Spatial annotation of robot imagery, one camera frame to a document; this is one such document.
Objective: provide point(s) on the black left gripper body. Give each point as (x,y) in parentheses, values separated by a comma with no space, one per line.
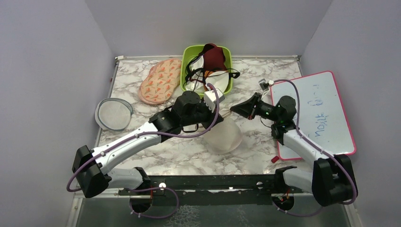
(204,115)

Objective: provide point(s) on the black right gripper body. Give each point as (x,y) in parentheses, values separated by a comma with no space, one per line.
(262,109)

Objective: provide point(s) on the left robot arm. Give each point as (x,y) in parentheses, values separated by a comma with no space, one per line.
(94,170)

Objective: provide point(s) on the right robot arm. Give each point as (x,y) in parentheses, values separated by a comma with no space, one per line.
(332,179)

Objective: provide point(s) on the maroon bra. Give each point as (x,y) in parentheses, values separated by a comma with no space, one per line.
(213,57)

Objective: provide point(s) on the grey rimmed round laundry bag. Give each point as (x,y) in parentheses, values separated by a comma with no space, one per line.
(113,114)

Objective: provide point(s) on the red marker cap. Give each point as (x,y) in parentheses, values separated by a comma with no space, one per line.
(275,159)

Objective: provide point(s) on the pink framed whiteboard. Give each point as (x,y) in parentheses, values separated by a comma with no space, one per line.
(322,117)

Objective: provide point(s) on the green plastic basin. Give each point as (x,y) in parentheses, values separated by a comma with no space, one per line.
(191,52)

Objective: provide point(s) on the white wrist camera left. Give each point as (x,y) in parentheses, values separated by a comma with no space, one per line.
(210,98)

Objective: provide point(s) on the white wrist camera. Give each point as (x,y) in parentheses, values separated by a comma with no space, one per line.
(210,98)
(266,85)

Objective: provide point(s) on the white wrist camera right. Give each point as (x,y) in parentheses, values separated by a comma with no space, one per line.
(266,85)

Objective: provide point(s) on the white bra with black straps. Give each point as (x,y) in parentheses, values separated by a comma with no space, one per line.
(193,80)

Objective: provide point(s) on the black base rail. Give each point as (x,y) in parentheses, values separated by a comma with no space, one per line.
(206,190)

